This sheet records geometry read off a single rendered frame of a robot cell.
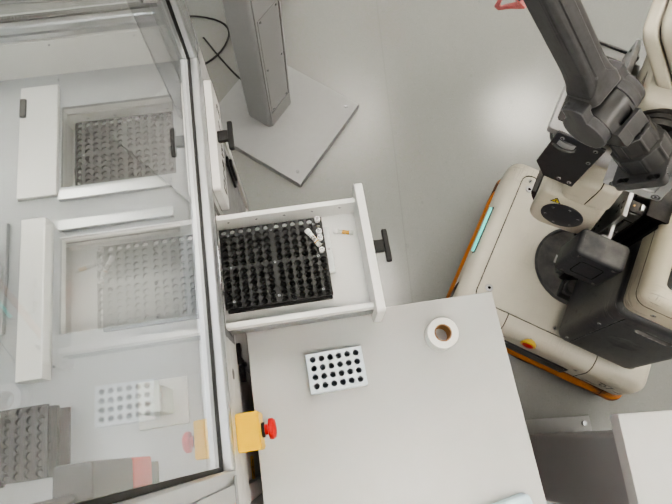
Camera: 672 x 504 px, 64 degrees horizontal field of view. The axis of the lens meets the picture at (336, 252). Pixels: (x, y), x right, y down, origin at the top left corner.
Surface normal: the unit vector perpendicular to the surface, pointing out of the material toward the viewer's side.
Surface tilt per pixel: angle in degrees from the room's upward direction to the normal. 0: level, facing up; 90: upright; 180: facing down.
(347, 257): 0
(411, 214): 0
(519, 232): 0
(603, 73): 54
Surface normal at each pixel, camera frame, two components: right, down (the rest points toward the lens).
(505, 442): 0.02, -0.33
